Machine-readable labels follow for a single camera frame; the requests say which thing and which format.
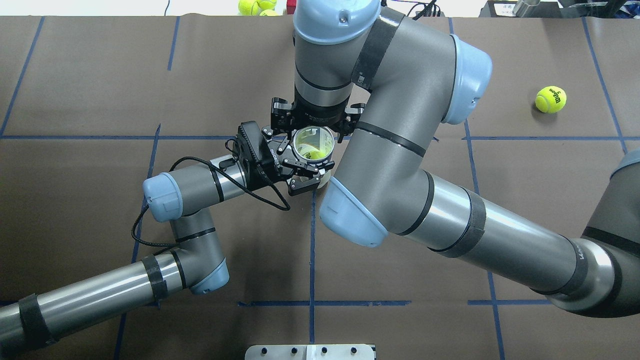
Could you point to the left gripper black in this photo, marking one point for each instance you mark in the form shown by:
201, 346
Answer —
274, 160

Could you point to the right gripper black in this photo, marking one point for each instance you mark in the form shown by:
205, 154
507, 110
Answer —
320, 116

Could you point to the tennis ball marked 3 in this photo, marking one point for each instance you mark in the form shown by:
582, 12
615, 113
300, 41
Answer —
311, 153

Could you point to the clear Wilson tennis ball can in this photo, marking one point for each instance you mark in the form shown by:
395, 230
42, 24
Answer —
321, 137

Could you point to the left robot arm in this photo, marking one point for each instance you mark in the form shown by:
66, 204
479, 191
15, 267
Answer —
67, 208

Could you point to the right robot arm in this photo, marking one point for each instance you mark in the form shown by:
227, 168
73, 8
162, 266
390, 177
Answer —
419, 78

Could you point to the background tennis ball lower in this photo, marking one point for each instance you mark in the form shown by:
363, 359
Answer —
268, 13

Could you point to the background tennis ball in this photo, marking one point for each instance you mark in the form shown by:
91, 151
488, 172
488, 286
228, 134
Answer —
248, 8
268, 13
267, 4

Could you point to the background tennis ball upper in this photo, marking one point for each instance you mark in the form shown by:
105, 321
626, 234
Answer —
267, 4

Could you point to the background tennis ball left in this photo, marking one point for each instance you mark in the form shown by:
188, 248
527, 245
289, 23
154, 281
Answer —
248, 8

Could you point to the red block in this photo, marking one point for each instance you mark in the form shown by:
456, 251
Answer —
291, 6

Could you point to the black connector block right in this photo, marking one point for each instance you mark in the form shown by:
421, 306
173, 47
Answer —
425, 10

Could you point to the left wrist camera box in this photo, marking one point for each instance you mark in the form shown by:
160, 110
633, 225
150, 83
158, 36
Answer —
249, 146

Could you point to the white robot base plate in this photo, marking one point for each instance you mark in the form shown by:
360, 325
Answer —
340, 351

